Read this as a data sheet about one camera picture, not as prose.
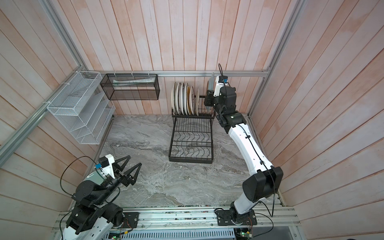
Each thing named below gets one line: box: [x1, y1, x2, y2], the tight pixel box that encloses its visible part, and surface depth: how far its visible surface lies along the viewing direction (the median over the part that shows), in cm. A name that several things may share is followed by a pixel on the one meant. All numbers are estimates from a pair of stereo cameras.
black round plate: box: [195, 88, 200, 117], surface depth 84 cm
